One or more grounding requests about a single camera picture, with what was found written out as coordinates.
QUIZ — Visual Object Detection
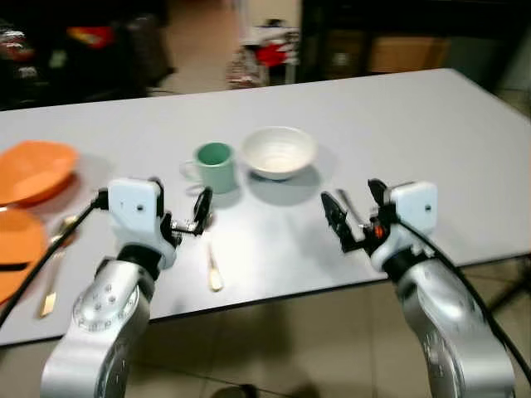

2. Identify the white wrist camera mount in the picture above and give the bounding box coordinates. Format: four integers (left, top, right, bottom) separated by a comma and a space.
108, 177, 179, 270
371, 182, 439, 272

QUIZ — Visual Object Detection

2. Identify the dark cardboard box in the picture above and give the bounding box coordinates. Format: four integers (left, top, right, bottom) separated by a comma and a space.
326, 32, 363, 77

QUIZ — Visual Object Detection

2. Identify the orange bowl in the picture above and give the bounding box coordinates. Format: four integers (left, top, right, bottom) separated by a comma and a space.
0, 140, 80, 207

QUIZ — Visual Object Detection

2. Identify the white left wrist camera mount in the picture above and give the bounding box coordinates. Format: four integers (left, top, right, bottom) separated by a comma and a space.
108, 177, 179, 270

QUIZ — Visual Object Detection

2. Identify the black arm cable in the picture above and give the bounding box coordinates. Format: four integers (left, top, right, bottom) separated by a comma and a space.
0, 189, 110, 331
395, 216, 531, 384

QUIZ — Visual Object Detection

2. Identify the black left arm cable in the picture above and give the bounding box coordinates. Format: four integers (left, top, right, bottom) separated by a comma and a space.
0, 189, 110, 331

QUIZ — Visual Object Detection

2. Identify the gold spoon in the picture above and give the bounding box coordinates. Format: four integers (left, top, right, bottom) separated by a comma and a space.
202, 211, 225, 293
37, 214, 81, 318

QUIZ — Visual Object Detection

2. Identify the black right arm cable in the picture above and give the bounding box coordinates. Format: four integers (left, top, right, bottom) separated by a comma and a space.
395, 216, 531, 384

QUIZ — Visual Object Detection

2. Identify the black table leg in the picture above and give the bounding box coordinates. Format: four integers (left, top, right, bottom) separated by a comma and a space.
488, 264, 531, 314

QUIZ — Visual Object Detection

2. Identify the patterned shiny bag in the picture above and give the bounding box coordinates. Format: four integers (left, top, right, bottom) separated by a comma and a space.
228, 50, 266, 89

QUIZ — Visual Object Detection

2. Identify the green ceramic mug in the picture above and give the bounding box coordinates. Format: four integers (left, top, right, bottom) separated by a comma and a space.
181, 142, 237, 195

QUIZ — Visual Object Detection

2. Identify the white ribbed bowl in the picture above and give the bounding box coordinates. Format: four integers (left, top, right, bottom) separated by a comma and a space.
241, 126, 318, 181

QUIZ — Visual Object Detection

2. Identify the black shelf unit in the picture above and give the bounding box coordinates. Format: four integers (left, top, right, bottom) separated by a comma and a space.
299, 0, 531, 85

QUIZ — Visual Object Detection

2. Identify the light cardboard box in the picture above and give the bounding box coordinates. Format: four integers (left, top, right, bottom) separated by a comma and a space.
369, 35, 449, 74

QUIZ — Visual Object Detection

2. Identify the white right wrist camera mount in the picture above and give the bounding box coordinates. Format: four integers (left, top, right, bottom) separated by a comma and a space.
371, 182, 439, 272

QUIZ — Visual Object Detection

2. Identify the dark suitcase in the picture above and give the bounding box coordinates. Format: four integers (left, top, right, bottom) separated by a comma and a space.
124, 12, 172, 84

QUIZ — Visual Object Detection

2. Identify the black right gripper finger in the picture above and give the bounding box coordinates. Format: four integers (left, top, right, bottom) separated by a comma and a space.
321, 192, 353, 252
368, 177, 392, 219

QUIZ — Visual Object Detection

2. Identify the orange plate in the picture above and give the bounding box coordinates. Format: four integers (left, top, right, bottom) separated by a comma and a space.
0, 207, 48, 305

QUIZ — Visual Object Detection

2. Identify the red yellow bag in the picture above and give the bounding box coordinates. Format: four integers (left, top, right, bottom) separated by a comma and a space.
66, 25, 114, 49

